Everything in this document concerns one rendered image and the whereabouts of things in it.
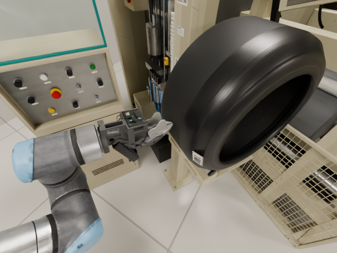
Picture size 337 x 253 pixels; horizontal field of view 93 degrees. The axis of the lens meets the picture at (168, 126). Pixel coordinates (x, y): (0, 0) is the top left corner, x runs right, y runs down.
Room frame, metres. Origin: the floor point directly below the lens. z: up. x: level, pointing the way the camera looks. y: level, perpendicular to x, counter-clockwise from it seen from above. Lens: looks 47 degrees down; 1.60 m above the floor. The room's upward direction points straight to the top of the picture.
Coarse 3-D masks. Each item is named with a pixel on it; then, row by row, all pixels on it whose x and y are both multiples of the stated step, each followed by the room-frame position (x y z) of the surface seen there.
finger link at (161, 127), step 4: (160, 120) 0.31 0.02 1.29; (164, 120) 0.32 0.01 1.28; (160, 124) 0.31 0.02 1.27; (164, 124) 0.32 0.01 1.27; (168, 124) 0.34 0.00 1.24; (172, 124) 0.34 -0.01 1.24; (152, 128) 0.30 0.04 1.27; (156, 128) 0.30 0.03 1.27; (160, 128) 0.31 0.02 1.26; (164, 128) 0.32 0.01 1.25; (168, 128) 0.33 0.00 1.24; (148, 132) 0.29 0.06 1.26; (152, 132) 0.30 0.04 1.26; (156, 132) 0.30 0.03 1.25; (160, 132) 0.31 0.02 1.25; (164, 132) 0.31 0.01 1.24; (152, 136) 0.29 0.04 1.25
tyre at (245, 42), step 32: (224, 32) 0.51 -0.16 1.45; (256, 32) 0.47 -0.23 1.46; (288, 32) 0.44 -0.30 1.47; (192, 64) 0.46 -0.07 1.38; (224, 64) 0.39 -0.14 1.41; (256, 64) 0.36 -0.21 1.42; (288, 64) 0.37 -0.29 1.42; (320, 64) 0.44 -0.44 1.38; (192, 96) 0.37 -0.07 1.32; (224, 96) 0.32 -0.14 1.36; (256, 96) 0.33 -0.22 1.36; (288, 96) 0.59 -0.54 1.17; (192, 128) 0.32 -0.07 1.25; (224, 128) 0.29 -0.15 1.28; (256, 128) 0.56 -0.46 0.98; (192, 160) 0.30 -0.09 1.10; (224, 160) 0.35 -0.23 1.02
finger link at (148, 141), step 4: (148, 136) 0.29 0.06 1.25; (156, 136) 0.29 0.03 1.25; (160, 136) 0.30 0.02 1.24; (144, 140) 0.27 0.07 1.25; (148, 140) 0.27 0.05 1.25; (152, 140) 0.28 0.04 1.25; (156, 140) 0.28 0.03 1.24; (140, 144) 0.26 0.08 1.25; (144, 144) 0.26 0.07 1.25; (148, 144) 0.27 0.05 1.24; (152, 144) 0.27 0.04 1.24
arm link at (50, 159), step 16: (16, 144) 0.20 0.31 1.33; (32, 144) 0.20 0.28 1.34; (48, 144) 0.20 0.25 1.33; (64, 144) 0.20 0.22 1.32; (16, 160) 0.16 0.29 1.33; (32, 160) 0.17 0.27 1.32; (48, 160) 0.17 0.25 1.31; (64, 160) 0.18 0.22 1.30; (80, 160) 0.19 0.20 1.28; (32, 176) 0.15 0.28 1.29; (48, 176) 0.16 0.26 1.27; (64, 176) 0.17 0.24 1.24
